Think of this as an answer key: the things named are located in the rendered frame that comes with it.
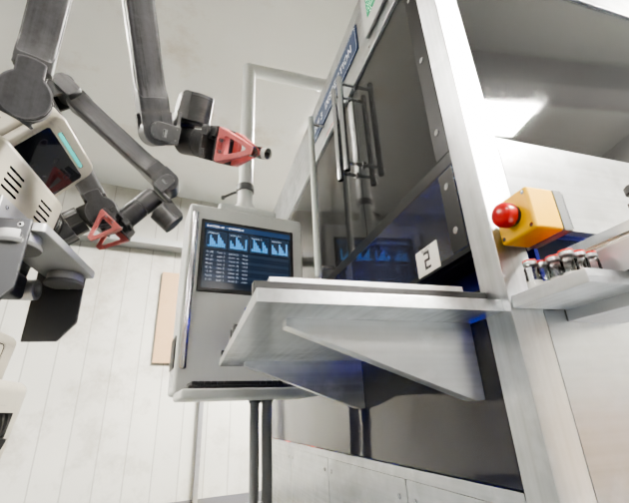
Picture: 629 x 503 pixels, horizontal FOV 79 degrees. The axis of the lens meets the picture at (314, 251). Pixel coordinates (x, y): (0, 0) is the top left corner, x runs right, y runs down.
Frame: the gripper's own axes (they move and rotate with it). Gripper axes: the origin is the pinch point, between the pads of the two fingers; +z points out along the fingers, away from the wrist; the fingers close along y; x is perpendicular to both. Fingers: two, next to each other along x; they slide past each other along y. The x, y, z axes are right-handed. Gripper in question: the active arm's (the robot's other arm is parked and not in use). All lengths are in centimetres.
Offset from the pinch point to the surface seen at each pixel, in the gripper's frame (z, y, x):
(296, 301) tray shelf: 24.5, -14.3, 20.6
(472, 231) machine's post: 39.6, 17.7, 6.7
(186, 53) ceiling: -187, 129, -73
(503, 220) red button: 45.0, 7.7, 4.1
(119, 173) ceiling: -326, 179, 21
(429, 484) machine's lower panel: 43, 19, 58
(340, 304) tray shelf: 29.0, -9.6, 20.3
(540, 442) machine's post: 57, 4, 34
